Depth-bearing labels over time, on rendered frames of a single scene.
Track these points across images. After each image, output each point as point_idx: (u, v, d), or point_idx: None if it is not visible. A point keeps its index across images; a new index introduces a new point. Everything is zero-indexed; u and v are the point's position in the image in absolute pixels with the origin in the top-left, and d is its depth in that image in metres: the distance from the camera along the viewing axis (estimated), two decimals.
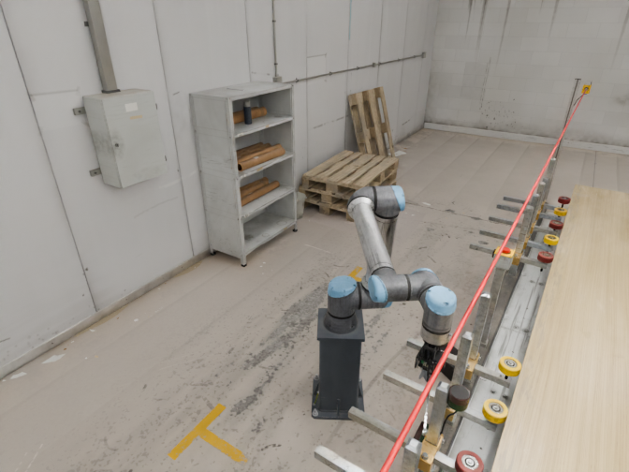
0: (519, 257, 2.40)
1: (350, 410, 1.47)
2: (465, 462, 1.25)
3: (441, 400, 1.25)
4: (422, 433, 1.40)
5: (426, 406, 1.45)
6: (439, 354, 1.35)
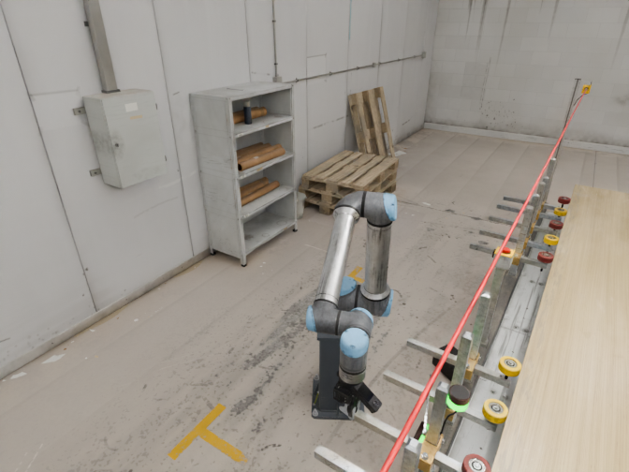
0: (519, 257, 2.40)
1: (356, 414, 1.45)
2: (472, 465, 1.24)
3: (441, 400, 1.25)
4: (422, 433, 1.40)
5: (426, 406, 1.45)
6: (347, 392, 1.41)
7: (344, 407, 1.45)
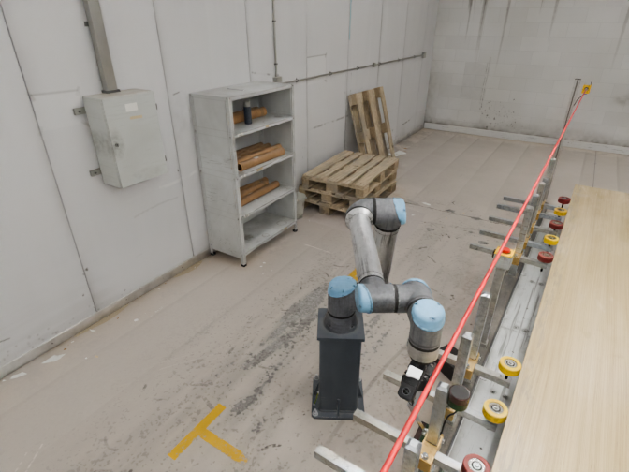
0: (519, 257, 2.40)
1: (355, 413, 1.46)
2: (472, 465, 1.24)
3: (441, 400, 1.25)
4: (423, 435, 1.41)
5: (416, 422, 1.36)
6: None
7: None
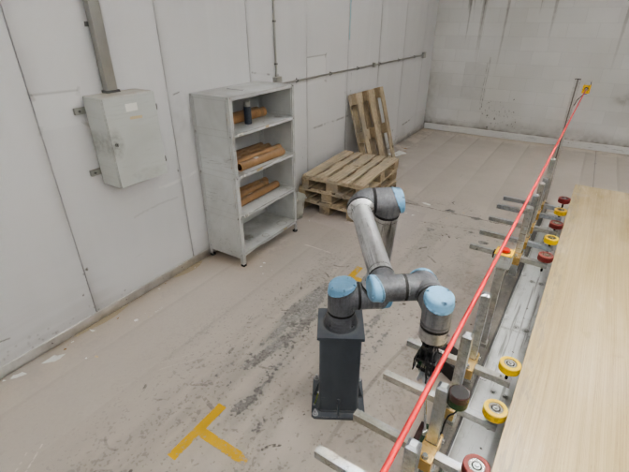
0: (519, 257, 2.40)
1: (355, 413, 1.46)
2: (472, 465, 1.24)
3: (441, 400, 1.25)
4: (422, 435, 1.40)
5: (424, 407, 1.41)
6: (437, 355, 1.32)
7: (431, 376, 1.36)
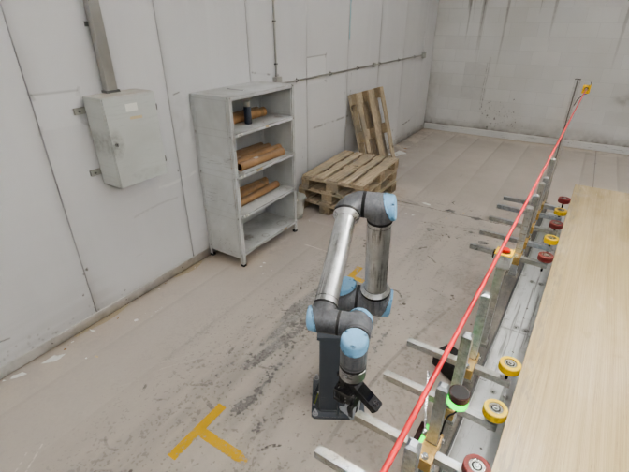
0: (519, 257, 2.40)
1: (356, 414, 1.45)
2: (472, 465, 1.24)
3: (441, 400, 1.25)
4: (422, 434, 1.40)
5: (425, 406, 1.43)
6: (347, 392, 1.41)
7: (344, 407, 1.45)
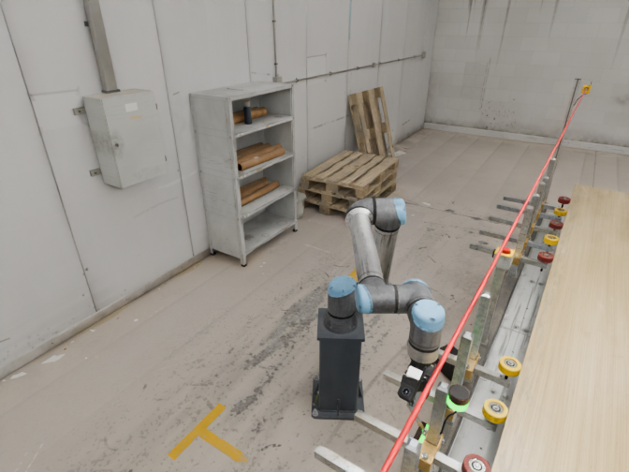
0: (519, 257, 2.40)
1: (356, 414, 1.45)
2: (472, 465, 1.24)
3: (441, 400, 1.25)
4: (423, 435, 1.41)
5: (416, 422, 1.36)
6: None
7: None
